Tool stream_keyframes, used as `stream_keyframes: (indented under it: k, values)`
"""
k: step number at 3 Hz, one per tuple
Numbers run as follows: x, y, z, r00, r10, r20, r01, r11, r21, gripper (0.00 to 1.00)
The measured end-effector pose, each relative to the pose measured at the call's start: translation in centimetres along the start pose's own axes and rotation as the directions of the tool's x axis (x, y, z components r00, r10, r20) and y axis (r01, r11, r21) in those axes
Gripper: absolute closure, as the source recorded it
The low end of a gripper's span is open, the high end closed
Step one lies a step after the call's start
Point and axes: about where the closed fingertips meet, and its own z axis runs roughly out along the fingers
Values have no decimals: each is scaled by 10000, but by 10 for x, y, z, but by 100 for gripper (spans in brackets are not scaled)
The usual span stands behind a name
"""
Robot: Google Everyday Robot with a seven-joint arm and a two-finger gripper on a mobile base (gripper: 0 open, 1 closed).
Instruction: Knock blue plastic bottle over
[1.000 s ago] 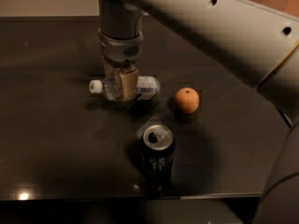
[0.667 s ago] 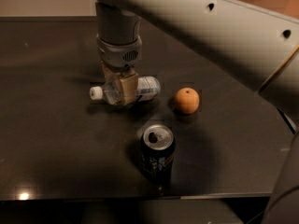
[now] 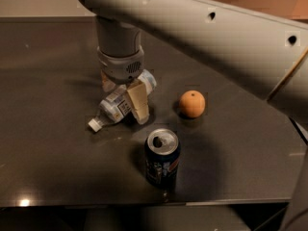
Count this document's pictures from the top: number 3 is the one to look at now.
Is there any orange fruit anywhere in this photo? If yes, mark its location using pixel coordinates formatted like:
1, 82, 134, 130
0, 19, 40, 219
179, 90, 206, 118

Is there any clear blue-label plastic bottle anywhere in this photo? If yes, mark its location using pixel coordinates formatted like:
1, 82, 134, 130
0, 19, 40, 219
89, 69, 157, 132

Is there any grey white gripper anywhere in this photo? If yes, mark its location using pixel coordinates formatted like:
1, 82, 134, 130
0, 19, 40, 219
97, 46, 149, 125

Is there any blue soda can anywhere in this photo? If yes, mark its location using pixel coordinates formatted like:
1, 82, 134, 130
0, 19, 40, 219
144, 128, 181, 188

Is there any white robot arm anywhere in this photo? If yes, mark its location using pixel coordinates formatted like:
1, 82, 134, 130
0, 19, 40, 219
78, 0, 308, 129

